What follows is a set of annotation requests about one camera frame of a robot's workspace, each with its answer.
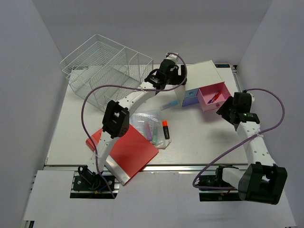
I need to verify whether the pink drawer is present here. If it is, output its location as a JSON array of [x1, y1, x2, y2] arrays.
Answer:
[[197, 82, 231, 112]]

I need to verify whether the blue pen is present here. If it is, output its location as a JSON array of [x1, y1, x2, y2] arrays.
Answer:
[[208, 93, 218, 104]]

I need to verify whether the light blue drawer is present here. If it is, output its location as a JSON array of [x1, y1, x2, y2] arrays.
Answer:
[[184, 88, 198, 98]]

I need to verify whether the white mini drawer cabinet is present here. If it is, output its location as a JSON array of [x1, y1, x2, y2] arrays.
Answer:
[[174, 60, 225, 106]]

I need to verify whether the periwinkle blue drawer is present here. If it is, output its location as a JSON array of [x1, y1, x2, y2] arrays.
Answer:
[[182, 96, 199, 107]]

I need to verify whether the orange black highlighter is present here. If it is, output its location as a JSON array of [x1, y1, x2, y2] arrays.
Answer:
[[162, 121, 170, 140]]

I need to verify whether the green highlighter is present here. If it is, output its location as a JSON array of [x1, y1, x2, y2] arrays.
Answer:
[[152, 126, 158, 145]]

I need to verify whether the purple highlighter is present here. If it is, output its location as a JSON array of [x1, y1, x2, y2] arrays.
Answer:
[[144, 121, 152, 141]]

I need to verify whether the red pen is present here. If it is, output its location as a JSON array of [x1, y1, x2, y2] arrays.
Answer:
[[213, 91, 221, 102]]

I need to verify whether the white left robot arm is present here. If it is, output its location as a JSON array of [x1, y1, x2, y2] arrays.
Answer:
[[81, 52, 187, 190]]

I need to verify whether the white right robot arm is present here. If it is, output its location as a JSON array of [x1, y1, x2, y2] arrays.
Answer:
[[214, 92, 287, 205]]

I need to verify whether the blue highlighter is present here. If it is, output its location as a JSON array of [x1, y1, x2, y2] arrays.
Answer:
[[160, 100, 179, 111]]

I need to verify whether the blue label sticker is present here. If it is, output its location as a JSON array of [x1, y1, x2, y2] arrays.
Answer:
[[215, 64, 230, 68]]

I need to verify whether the clear plastic bag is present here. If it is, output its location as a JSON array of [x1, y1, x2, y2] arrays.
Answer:
[[130, 110, 166, 149]]

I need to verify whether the red folder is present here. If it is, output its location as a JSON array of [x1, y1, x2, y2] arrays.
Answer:
[[98, 125, 159, 186]]

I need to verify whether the white wire mesh organizer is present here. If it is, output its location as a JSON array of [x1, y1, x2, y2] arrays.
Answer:
[[60, 34, 153, 111]]

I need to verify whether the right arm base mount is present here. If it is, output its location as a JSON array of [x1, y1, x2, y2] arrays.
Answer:
[[194, 165, 241, 202]]

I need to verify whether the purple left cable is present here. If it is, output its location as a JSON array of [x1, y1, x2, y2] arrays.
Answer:
[[80, 52, 188, 199]]

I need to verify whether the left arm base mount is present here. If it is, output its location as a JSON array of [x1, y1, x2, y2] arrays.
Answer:
[[70, 166, 119, 199]]

